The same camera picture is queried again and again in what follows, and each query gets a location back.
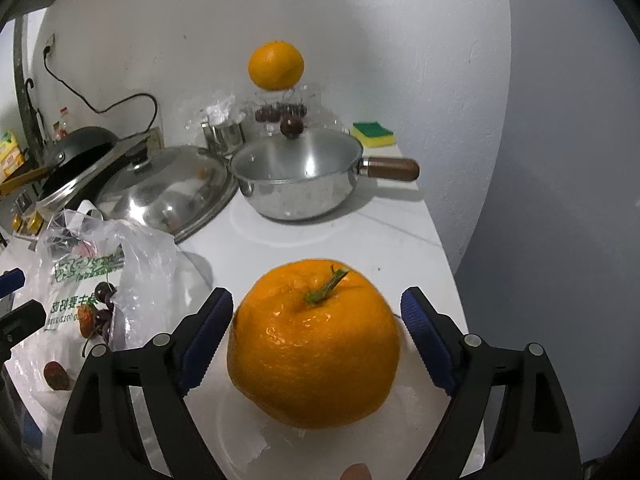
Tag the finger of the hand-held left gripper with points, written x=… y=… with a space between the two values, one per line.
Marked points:
x=11 y=282
x=22 y=317

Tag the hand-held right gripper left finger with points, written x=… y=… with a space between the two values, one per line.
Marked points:
x=205 y=340

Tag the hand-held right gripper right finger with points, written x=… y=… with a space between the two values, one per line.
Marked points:
x=425 y=340

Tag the red strawberry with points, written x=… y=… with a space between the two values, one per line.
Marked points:
x=56 y=376
x=87 y=321

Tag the clear plastic bag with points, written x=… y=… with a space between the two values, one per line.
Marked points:
x=145 y=260

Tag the large orange with stem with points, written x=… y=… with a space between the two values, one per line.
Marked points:
x=310 y=360

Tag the white plate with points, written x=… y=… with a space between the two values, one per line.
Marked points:
x=320 y=452

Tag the person's right hand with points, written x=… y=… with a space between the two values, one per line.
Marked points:
x=356 y=473

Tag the kitchen scale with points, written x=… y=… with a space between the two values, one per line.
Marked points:
x=30 y=220

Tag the yellow package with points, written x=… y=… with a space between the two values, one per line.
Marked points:
x=10 y=155

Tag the steel pot lid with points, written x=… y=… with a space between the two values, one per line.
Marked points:
x=165 y=195

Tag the black wok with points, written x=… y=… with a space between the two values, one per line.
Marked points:
x=80 y=147

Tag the seasoning bottle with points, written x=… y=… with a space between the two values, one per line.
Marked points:
x=62 y=125

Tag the black hooked rod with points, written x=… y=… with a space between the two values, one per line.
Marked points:
x=35 y=115

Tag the induction cooker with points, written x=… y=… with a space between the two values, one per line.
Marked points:
x=127 y=147

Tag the metal pipe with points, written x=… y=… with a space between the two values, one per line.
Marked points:
x=22 y=90

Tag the steel cup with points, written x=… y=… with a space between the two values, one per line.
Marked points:
x=225 y=137

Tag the yellow green sponge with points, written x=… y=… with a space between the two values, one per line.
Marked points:
x=372 y=135

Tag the crumpled clear plastic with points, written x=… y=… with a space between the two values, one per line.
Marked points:
x=217 y=110

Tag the clear glass container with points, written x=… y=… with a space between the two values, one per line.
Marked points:
x=320 y=105

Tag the small orange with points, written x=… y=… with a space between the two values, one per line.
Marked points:
x=276 y=66

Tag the wall socket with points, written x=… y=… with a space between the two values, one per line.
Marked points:
x=49 y=46

